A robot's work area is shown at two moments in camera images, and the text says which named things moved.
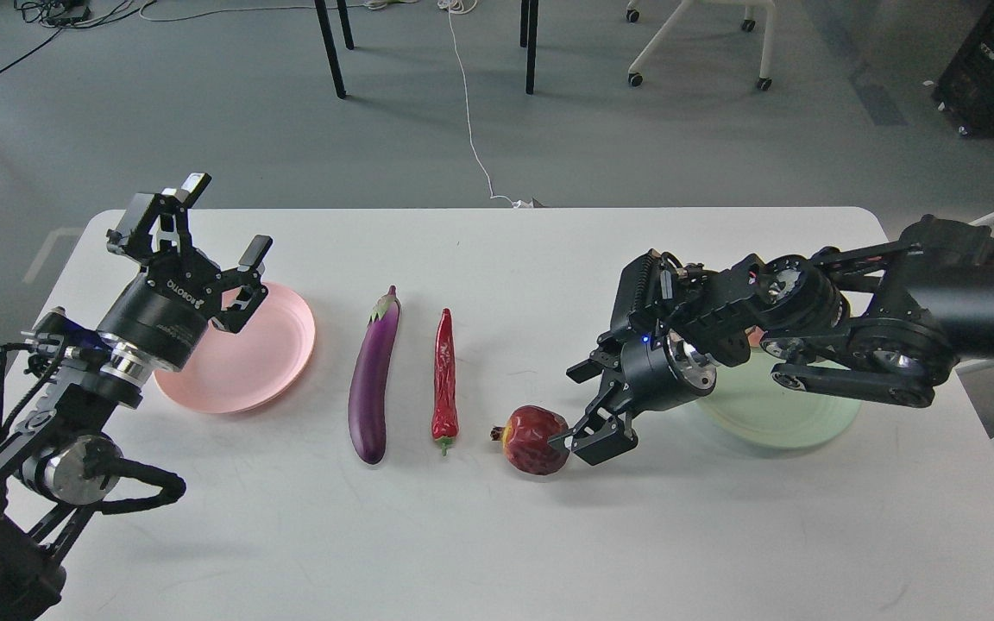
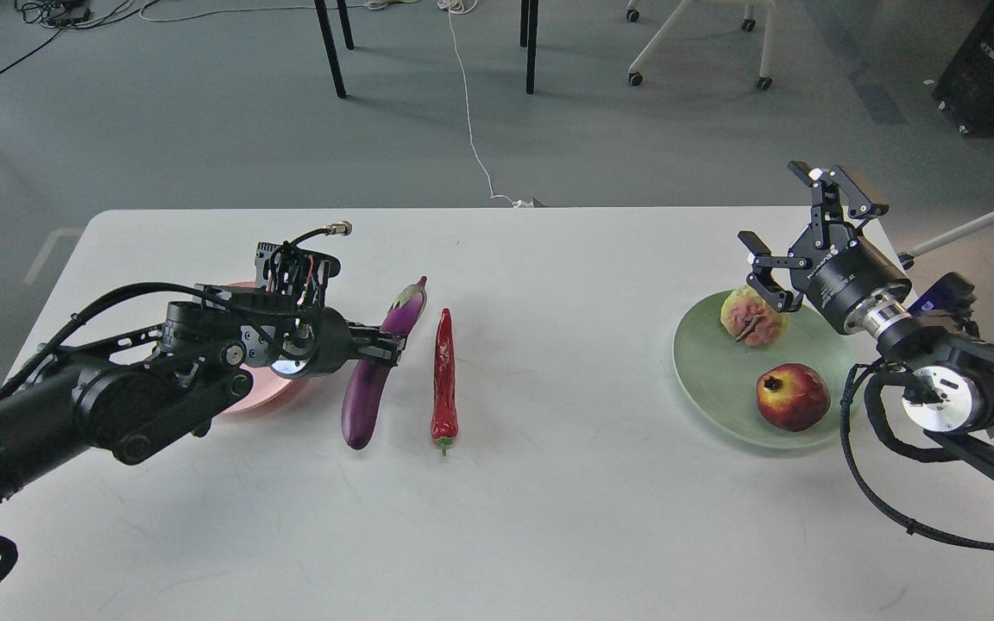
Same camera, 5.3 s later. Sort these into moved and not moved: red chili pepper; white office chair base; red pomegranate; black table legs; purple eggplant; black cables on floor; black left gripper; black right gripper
Moved: black left gripper; red pomegranate; purple eggplant; black right gripper
Not moved: black table legs; white office chair base; black cables on floor; red chili pepper
